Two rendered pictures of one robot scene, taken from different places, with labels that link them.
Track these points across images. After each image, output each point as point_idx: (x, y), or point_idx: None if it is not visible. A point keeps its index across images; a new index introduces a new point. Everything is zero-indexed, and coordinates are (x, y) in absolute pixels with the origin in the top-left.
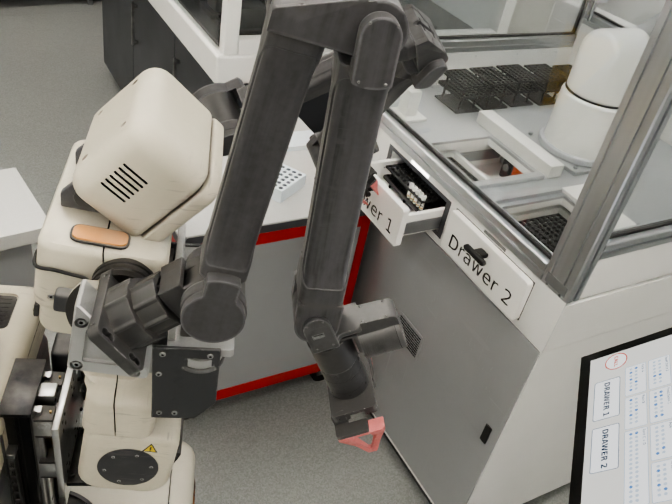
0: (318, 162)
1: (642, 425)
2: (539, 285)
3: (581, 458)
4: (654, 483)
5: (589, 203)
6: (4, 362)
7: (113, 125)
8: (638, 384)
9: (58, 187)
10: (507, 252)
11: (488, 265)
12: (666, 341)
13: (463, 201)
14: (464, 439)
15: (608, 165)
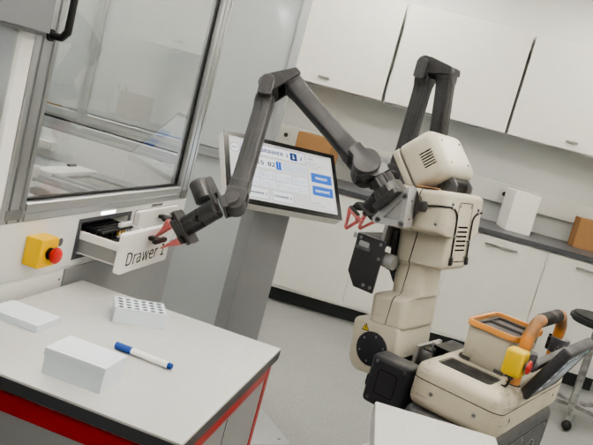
0: (422, 116)
1: (275, 182)
2: (176, 203)
3: (286, 206)
4: (300, 184)
5: (195, 138)
6: (459, 350)
7: (458, 150)
8: (254, 179)
9: (468, 196)
10: (163, 203)
11: (161, 221)
12: (233, 163)
13: (140, 200)
14: None
15: (201, 113)
